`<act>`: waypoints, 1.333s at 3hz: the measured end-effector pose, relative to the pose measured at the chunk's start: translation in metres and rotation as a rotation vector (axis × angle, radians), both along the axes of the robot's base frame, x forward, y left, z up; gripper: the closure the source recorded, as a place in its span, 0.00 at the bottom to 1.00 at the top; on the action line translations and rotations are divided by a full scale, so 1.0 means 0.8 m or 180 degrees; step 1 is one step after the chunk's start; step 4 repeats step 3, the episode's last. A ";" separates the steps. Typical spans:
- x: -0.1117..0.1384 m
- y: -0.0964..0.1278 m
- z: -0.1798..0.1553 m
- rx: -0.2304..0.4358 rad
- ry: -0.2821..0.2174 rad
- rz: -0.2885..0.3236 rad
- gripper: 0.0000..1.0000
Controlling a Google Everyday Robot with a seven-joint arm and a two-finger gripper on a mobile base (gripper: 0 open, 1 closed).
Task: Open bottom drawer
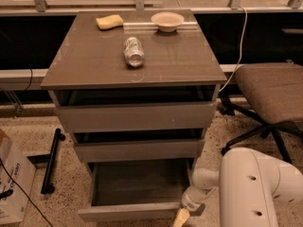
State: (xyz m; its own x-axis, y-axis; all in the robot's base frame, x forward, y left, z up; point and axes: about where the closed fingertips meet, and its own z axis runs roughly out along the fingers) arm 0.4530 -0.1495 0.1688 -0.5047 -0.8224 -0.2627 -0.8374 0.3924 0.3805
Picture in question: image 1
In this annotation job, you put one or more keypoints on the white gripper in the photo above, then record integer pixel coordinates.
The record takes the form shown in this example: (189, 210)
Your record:
(189, 201)

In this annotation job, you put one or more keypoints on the grey drawer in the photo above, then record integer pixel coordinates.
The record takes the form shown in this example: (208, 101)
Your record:
(136, 189)
(137, 117)
(139, 150)

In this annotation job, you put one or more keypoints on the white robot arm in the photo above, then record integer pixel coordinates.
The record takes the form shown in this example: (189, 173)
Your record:
(248, 182)

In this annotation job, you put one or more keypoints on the grey drawer cabinet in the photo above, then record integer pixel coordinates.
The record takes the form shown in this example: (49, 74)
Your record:
(90, 70)

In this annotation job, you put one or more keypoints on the black metal stand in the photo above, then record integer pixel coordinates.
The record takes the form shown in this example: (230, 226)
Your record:
(49, 161)

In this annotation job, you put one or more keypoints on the grey office chair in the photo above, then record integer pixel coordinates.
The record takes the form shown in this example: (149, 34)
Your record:
(274, 90)

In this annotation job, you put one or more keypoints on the crushed soda can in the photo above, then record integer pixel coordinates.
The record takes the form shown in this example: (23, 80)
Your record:
(133, 52)

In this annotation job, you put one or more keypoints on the white cardboard box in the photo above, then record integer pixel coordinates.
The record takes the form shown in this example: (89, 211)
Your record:
(16, 176)

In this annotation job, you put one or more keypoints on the white bowl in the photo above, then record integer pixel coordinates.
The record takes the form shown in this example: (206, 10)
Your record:
(167, 21)

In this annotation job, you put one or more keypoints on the yellow sponge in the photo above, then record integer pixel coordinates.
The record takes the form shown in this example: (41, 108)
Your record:
(109, 22)

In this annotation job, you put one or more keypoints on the metal window railing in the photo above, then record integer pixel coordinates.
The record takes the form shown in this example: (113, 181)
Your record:
(139, 0)

